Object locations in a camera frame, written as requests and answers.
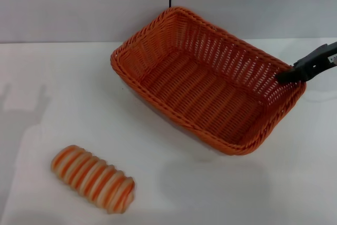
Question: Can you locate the orange woven plastic basket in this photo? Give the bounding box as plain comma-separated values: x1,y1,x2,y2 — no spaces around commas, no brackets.
110,6,308,156

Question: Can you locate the orange white striped toy bread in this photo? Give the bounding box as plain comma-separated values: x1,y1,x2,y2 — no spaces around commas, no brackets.
50,144,135,214

